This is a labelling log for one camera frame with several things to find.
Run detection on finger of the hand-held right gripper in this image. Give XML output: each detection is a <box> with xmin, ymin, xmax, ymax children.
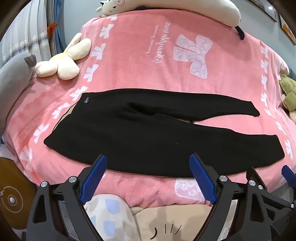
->
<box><xmin>246</xmin><ymin>167</ymin><xmax>296</xmax><ymax>232</ymax></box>
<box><xmin>281</xmin><ymin>165</ymin><xmax>296</xmax><ymax>184</ymax></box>

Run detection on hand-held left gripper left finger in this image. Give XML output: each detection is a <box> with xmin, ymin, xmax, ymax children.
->
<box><xmin>27</xmin><ymin>154</ymin><xmax>107</xmax><ymax>241</ymax></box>

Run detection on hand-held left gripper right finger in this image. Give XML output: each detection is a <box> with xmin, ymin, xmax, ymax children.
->
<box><xmin>189</xmin><ymin>153</ymin><xmax>281</xmax><ymax>241</ymax></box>

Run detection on black pants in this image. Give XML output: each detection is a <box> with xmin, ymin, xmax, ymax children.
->
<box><xmin>43</xmin><ymin>88</ymin><xmax>285</xmax><ymax>178</ymax></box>

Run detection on white cloth with blue patches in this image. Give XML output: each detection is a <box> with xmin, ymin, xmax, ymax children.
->
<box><xmin>84</xmin><ymin>193</ymin><xmax>137</xmax><ymax>241</ymax></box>

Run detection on beige cloth with black marks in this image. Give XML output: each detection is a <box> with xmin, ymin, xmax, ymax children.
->
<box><xmin>129</xmin><ymin>204</ymin><xmax>216</xmax><ymax>241</ymax></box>

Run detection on brown round disc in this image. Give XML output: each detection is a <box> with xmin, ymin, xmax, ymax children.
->
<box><xmin>0</xmin><ymin>157</ymin><xmax>39</xmax><ymax>230</ymax></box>

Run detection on olive green quilted jacket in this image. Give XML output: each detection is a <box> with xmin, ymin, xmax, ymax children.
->
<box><xmin>279</xmin><ymin>72</ymin><xmax>296</xmax><ymax>112</ymax></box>

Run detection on cream bunny plush toy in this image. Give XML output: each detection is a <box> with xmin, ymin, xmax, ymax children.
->
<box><xmin>35</xmin><ymin>32</ymin><xmax>92</xmax><ymax>80</ymax></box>

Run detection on pink bow-print blanket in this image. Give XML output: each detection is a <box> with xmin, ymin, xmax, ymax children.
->
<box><xmin>5</xmin><ymin>9</ymin><xmax>296</xmax><ymax>209</ymax></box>

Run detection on grey plush pillow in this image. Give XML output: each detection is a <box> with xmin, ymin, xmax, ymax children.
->
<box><xmin>0</xmin><ymin>51</ymin><xmax>37</xmax><ymax>137</ymax></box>

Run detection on red hanging ornament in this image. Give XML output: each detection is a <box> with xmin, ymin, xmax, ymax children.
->
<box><xmin>47</xmin><ymin>22</ymin><xmax>58</xmax><ymax>36</ymax></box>

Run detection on blue curtain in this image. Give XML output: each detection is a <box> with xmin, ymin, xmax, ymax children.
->
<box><xmin>49</xmin><ymin>0</ymin><xmax>78</xmax><ymax>52</ymax></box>

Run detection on white patterned curtain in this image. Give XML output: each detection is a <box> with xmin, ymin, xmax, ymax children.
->
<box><xmin>2</xmin><ymin>0</ymin><xmax>52</xmax><ymax>68</ymax></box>

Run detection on long white plush pillow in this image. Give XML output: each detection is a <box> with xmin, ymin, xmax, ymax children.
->
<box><xmin>96</xmin><ymin>0</ymin><xmax>241</xmax><ymax>28</ymax></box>

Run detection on framed wall picture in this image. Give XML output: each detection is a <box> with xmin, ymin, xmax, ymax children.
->
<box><xmin>254</xmin><ymin>0</ymin><xmax>278</xmax><ymax>23</ymax></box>
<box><xmin>278</xmin><ymin>13</ymin><xmax>296</xmax><ymax>46</ymax></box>

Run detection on dark navy cloth strap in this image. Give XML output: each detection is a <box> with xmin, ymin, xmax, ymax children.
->
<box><xmin>233</xmin><ymin>25</ymin><xmax>246</xmax><ymax>41</ymax></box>

